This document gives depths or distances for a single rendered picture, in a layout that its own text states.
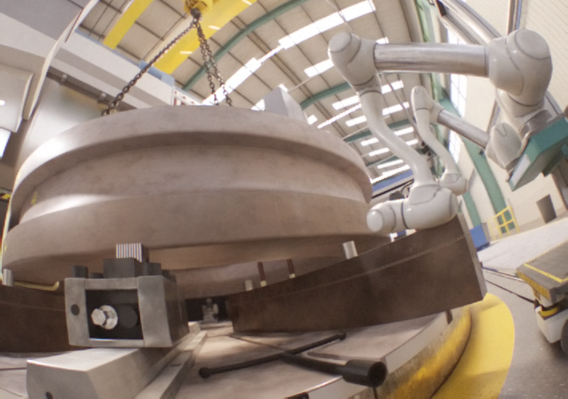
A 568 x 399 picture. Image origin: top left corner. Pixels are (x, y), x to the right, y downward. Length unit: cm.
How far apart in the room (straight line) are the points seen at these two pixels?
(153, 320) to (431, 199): 86
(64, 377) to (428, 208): 93
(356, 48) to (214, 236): 98
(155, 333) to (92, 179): 117
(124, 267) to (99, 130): 103
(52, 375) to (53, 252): 106
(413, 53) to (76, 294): 127
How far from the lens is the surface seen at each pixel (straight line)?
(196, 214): 125
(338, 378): 73
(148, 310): 80
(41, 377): 60
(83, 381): 53
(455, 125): 170
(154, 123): 159
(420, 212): 78
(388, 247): 123
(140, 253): 104
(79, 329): 90
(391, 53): 88
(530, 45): 79
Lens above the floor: 56
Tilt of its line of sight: 25 degrees up
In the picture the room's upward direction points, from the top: 13 degrees counter-clockwise
